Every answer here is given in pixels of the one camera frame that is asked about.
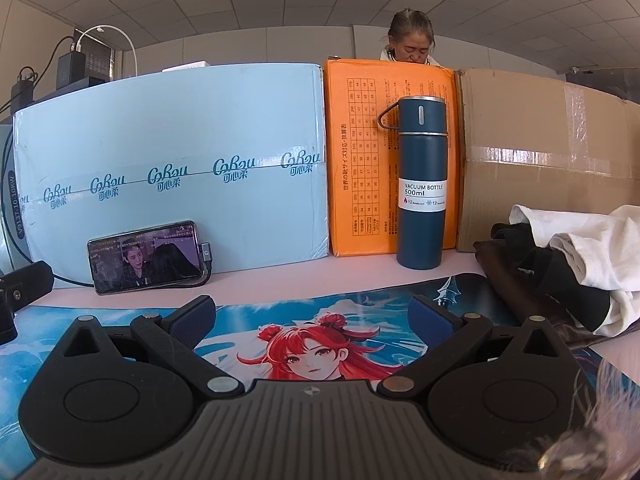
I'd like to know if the white cloth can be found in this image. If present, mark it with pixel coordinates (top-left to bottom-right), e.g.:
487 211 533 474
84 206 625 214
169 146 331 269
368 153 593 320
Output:
509 203 640 338

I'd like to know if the dark blue vacuum bottle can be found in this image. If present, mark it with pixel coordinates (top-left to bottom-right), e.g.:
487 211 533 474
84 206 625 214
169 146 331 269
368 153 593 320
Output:
377 96 447 269

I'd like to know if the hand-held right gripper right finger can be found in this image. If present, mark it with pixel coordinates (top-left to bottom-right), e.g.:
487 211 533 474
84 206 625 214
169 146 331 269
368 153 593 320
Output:
376 295 576 396

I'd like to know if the printed desk mat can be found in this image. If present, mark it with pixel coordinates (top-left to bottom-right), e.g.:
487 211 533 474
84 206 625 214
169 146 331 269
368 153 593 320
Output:
0 273 613 461

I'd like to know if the black power adapter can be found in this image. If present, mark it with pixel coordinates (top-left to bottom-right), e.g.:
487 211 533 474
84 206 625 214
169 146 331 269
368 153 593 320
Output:
56 51 90 91
12 67 38 106

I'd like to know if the black garment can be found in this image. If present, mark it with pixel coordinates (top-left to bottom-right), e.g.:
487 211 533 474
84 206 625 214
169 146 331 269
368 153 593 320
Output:
490 222 611 333

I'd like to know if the fuzzy sleeve cuff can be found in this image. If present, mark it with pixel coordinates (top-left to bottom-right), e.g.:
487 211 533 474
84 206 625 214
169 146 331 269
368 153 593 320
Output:
540 355 640 480

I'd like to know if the orange cardboard box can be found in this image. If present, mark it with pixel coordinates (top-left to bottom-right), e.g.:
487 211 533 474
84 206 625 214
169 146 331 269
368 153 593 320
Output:
322 58 461 257

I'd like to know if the brown cardboard box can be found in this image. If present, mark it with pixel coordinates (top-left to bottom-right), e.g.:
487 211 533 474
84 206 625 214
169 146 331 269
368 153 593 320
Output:
455 67 640 253

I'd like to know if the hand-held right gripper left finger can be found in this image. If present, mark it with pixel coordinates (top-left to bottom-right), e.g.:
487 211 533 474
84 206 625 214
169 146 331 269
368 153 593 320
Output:
50 296 246 396

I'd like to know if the white cable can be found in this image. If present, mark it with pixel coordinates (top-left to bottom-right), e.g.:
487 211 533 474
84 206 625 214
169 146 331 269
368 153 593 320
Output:
75 25 139 77

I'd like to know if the brown garment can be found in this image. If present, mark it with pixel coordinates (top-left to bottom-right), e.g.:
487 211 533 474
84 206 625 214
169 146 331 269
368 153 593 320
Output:
472 240 601 351

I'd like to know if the black smartphone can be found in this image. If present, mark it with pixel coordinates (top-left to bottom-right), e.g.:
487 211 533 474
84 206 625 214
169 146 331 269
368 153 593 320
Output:
87 220 203 296

